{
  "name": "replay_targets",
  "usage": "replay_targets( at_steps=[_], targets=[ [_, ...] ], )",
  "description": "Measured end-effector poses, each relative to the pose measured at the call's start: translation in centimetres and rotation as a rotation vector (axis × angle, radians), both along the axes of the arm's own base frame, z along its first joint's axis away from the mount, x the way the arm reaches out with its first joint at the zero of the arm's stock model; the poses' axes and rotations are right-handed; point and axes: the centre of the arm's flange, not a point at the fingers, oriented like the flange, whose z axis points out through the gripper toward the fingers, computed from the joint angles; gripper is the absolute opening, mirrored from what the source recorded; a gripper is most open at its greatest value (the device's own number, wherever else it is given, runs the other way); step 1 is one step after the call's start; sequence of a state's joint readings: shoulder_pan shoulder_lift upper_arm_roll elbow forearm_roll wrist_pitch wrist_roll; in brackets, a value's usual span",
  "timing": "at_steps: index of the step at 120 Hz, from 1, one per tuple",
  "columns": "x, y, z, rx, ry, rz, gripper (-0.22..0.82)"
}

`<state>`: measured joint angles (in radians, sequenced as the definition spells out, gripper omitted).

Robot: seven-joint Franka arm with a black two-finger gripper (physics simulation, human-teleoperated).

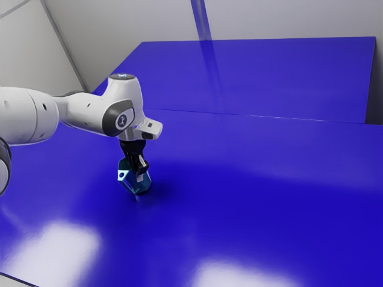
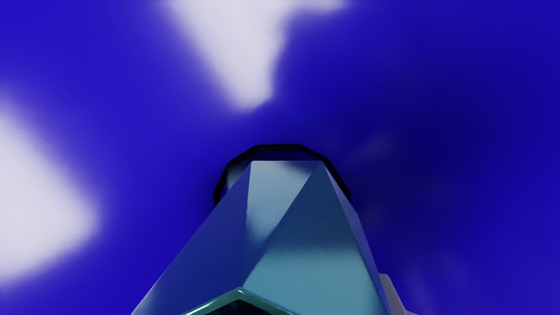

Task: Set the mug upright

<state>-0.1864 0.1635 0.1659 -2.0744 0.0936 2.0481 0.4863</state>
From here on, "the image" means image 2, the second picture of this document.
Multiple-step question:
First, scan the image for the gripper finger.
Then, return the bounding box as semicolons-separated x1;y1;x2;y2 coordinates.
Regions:
379;273;410;315

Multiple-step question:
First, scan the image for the teal faceted mug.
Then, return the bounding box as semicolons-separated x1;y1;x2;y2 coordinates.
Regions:
131;159;393;315

